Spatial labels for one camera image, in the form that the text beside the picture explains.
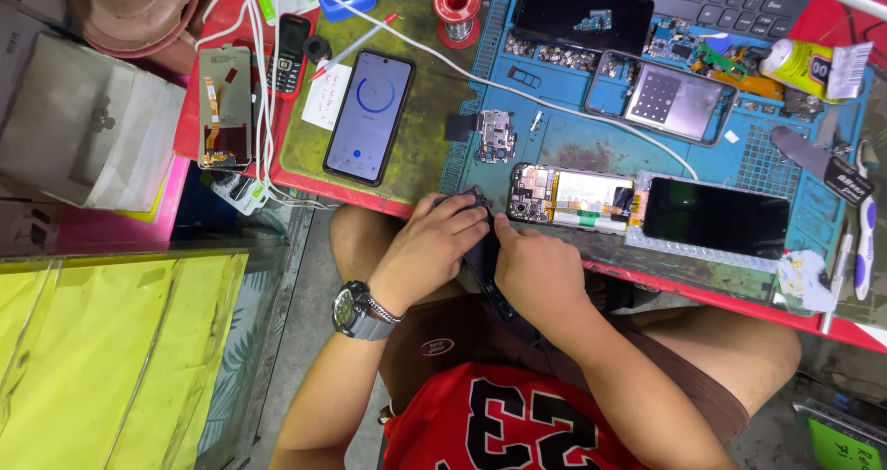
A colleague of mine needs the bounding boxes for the red jersey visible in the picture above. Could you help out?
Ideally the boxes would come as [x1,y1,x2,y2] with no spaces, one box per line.
[381,361,649,470]

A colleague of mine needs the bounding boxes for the opened phone with battery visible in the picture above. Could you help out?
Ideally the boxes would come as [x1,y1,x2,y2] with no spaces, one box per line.
[506,162,643,236]

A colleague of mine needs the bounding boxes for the black glossy phone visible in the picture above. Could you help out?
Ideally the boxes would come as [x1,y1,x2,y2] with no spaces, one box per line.
[512,0,656,59]

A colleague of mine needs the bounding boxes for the phone frame with metal plate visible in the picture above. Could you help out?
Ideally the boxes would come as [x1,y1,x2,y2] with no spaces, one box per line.
[583,49,740,147]

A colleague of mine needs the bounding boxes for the yellow glue tube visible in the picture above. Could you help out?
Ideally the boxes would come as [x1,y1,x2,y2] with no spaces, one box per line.
[758,37,875,104]

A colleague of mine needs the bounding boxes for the person's left hand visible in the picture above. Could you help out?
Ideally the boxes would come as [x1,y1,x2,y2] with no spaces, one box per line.
[366,193,492,315]

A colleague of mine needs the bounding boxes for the blue repair mat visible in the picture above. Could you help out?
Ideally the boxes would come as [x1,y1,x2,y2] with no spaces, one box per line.
[438,0,875,318]

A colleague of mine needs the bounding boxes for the grey wristwatch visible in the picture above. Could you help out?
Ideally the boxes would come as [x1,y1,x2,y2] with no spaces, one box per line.
[331,280,397,342]

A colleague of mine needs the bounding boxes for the white paper note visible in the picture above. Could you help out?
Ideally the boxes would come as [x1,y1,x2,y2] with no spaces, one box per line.
[301,61,355,133]

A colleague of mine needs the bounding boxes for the orange flex cable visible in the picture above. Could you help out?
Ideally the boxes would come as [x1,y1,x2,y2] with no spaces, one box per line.
[705,69,785,103]

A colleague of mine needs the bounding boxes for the green cutting mat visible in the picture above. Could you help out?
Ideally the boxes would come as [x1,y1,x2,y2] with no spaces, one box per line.
[279,0,501,209]

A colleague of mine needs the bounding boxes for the brown clay bowl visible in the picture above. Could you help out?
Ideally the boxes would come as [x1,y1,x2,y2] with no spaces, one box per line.
[64,0,207,60]

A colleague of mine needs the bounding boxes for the black flex patch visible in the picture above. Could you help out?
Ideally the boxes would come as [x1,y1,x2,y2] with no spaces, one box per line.
[443,112,480,144]

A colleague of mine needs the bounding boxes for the silver chain bracelet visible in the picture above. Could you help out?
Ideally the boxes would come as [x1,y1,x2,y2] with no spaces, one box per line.
[366,295,405,326]

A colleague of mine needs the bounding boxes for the black phone display panel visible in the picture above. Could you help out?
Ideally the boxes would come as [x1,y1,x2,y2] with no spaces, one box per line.
[641,176,791,261]

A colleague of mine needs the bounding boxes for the green sign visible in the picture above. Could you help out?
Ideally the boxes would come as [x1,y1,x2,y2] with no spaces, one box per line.
[807,416,887,470]

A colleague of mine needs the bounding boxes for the bundle of white cables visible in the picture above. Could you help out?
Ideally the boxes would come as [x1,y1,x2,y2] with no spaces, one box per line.
[194,0,340,212]

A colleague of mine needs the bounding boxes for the long white cable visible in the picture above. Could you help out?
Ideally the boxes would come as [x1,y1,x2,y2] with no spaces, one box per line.
[287,0,699,181]

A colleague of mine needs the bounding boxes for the yellow glass display case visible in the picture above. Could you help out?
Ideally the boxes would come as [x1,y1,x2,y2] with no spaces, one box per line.
[0,247,252,470]

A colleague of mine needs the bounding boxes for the red black keypad phone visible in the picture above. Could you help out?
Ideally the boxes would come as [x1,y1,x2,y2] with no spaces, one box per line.
[266,12,315,102]

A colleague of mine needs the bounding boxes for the red white pen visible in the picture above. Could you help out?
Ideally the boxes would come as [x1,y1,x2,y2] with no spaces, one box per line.
[308,12,400,83]

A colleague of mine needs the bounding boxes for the person's right hand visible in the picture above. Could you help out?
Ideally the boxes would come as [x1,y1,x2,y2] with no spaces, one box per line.
[492,214,591,334]

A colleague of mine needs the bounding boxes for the blue phone circuit board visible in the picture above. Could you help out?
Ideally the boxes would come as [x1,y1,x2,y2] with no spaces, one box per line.
[646,18,702,63]

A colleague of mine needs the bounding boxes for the packet with green label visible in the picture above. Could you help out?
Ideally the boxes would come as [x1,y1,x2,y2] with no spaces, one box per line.
[207,171,270,216]

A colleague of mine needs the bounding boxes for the black sim tray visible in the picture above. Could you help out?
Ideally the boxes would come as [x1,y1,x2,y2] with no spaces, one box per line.
[507,65,543,90]

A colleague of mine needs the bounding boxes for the display panel with orange flex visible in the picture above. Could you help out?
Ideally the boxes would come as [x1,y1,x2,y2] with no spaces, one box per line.
[197,44,255,173]

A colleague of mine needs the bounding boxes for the smartphone with lit screen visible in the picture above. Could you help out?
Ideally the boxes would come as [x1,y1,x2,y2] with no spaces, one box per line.
[322,48,417,189]

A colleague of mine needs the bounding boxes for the metal tweezers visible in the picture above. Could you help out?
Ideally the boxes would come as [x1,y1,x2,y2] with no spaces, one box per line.
[820,226,855,336]

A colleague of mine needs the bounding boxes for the black tape roll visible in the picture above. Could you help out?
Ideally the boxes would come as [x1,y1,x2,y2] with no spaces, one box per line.
[302,35,334,66]

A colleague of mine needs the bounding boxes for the black phone back frame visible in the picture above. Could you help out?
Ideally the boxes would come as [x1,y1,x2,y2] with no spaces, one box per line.
[433,185,518,323]

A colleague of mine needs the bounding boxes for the red solder wire spool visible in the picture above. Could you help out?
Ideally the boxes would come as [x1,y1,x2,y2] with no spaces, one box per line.
[432,0,483,50]

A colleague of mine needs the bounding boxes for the crumpled white sticker paper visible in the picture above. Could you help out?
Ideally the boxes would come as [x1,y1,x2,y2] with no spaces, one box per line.
[775,250,837,313]

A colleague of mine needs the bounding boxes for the green flex board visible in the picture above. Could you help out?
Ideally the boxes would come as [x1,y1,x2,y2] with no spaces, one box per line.
[694,43,751,80]

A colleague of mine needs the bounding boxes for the white purple toothbrush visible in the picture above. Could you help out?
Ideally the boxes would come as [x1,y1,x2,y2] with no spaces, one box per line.
[851,140,879,302]

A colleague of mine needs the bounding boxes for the metal blade pry tool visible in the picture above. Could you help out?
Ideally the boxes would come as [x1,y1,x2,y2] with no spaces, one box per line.
[770,124,876,208]

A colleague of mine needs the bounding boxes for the brown shorts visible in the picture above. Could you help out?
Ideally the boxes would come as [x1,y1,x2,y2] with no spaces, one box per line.
[377,293,753,446]

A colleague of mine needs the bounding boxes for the small metal phone board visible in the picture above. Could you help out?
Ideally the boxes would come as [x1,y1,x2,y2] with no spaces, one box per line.
[474,109,518,165]

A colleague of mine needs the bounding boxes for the pink board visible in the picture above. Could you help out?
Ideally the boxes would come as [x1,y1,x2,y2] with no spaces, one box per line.
[54,153,193,257]

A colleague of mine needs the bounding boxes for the pile of small metal parts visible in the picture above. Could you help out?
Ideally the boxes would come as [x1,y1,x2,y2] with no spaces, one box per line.
[502,32,601,73]

